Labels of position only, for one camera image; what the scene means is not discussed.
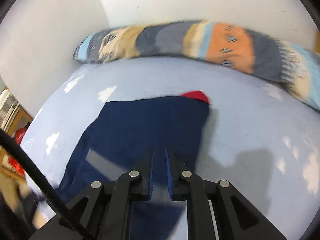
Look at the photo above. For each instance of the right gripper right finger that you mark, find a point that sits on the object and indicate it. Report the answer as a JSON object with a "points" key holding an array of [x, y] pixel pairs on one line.
{"points": [[214, 210]]}

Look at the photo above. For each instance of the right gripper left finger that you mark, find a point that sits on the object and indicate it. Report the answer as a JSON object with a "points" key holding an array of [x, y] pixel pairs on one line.
{"points": [[105, 209]]}

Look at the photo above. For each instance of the navy blue garment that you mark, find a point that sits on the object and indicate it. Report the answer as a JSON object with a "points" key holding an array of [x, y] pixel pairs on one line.
{"points": [[120, 136]]}

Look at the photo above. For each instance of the light blue cloud bedsheet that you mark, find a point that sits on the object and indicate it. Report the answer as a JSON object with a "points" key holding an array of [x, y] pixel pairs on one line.
{"points": [[258, 137]]}

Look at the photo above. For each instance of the red object at left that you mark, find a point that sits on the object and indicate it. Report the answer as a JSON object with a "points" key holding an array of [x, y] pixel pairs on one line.
{"points": [[19, 134]]}

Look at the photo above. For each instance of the patchwork rolled quilt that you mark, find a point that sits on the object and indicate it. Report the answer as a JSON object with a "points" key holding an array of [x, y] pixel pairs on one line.
{"points": [[231, 46]]}

